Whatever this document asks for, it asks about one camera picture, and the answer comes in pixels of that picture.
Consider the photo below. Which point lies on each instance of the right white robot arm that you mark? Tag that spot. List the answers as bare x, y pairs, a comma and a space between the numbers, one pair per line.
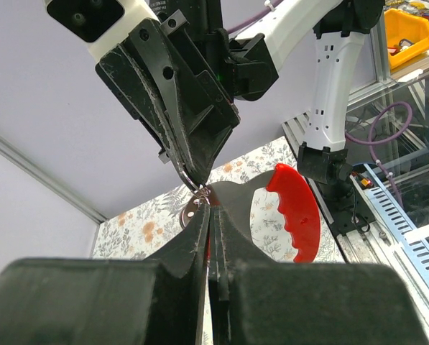
269, 73

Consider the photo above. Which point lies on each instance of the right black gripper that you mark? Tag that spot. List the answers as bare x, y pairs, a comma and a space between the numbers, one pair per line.
162, 80

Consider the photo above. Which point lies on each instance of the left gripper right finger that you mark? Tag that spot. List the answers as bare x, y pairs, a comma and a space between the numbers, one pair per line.
256, 300

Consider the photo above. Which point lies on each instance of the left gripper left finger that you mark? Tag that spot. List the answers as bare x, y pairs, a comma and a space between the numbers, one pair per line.
157, 300

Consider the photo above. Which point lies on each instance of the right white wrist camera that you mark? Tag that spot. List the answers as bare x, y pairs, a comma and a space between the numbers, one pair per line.
101, 24

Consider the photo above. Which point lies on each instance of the yellow parts bin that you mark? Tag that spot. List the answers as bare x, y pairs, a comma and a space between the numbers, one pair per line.
400, 27

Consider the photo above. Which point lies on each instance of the red handled metal key tool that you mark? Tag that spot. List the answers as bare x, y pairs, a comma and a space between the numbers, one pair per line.
279, 199

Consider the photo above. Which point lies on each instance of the silver keyring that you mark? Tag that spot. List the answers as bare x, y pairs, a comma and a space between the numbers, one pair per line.
201, 192

